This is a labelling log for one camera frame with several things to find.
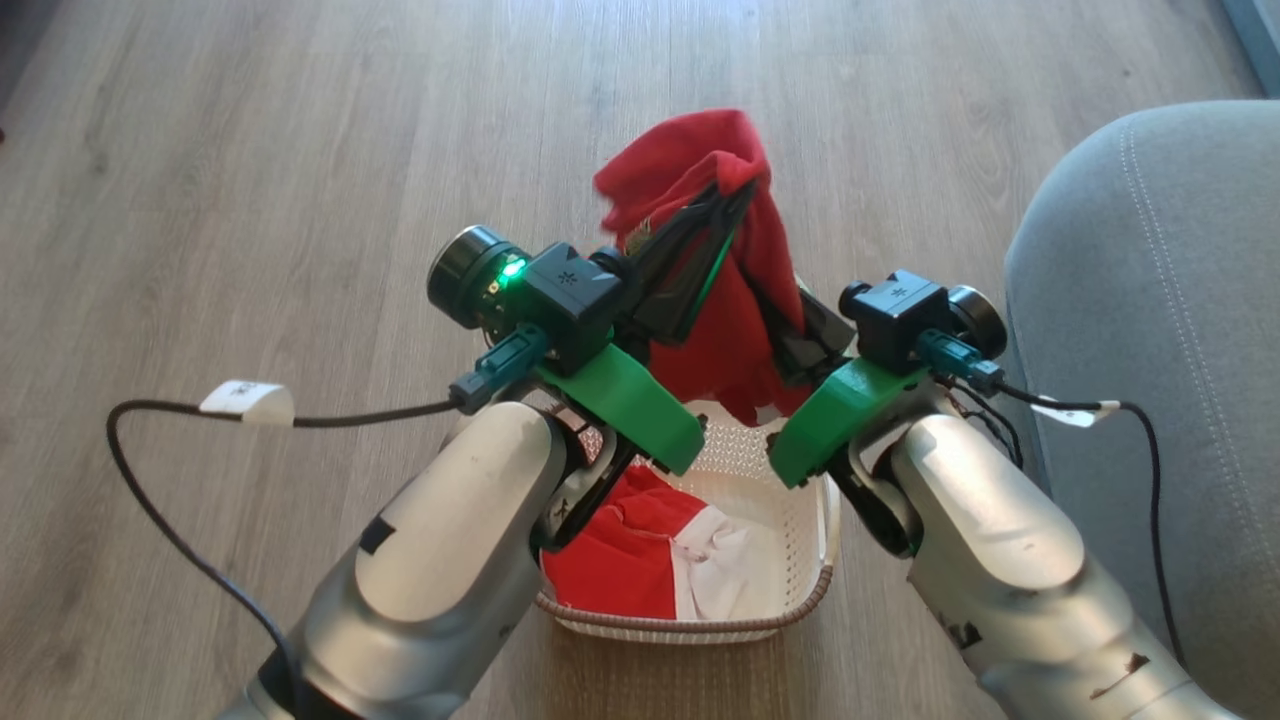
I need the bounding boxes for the white left cable tag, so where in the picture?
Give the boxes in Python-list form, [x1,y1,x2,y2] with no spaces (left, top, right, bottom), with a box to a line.
[199,379,296,428]

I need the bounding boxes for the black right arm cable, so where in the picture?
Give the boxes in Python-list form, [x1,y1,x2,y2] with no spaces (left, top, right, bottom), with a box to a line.
[915,330,1188,669]

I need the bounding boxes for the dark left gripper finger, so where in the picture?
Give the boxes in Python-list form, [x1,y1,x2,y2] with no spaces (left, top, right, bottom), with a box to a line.
[648,188,758,346]
[622,185,746,306]

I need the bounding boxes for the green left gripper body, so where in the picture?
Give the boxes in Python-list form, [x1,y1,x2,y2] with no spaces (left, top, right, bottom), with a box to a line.
[535,345,706,476]

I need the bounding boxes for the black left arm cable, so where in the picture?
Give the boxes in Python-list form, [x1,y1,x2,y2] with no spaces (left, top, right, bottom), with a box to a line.
[107,325,551,720]

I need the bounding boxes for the white right cable tag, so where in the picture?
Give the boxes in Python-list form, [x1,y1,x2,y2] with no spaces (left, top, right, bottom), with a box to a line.
[1030,396,1122,430]

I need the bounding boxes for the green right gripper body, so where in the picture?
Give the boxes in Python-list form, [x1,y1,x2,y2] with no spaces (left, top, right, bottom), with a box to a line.
[768,357,931,489]

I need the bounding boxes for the white cable tag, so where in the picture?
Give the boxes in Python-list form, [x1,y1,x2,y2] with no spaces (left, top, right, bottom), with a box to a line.
[199,379,296,428]
[1030,396,1122,430]

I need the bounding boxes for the red and white garment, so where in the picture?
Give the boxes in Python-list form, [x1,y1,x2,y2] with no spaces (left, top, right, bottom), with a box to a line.
[540,465,783,621]

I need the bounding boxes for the white plastic laundry basket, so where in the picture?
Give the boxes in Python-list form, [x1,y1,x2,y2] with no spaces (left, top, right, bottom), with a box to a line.
[535,398,843,646]

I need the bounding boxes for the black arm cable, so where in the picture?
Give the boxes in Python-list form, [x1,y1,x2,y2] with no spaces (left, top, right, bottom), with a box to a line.
[915,330,1188,669]
[107,325,551,720]

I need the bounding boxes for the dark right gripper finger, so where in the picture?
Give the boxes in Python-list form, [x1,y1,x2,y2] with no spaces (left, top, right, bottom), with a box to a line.
[772,335,833,388]
[798,288,859,359]

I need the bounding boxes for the grey fabric sofa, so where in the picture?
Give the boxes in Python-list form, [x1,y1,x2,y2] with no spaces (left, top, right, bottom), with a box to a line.
[1003,100,1280,720]

